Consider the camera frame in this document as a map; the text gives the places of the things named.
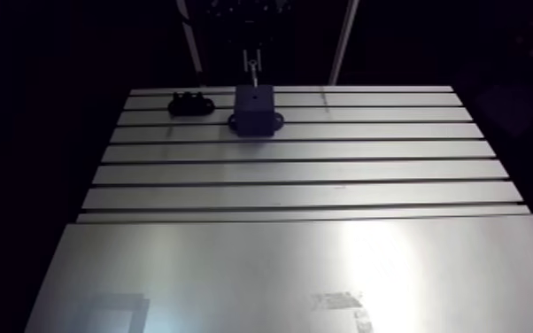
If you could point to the steel bolt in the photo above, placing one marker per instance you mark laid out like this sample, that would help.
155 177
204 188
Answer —
253 73

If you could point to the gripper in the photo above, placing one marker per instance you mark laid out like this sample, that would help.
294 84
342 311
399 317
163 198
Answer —
249 21

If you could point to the black oval holder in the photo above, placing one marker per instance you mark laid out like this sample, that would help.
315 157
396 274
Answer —
191 104

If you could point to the dark blue-grey block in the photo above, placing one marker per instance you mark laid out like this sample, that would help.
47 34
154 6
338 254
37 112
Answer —
254 111

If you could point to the pale metal post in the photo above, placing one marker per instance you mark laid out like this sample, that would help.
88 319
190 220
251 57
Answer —
343 43
191 43

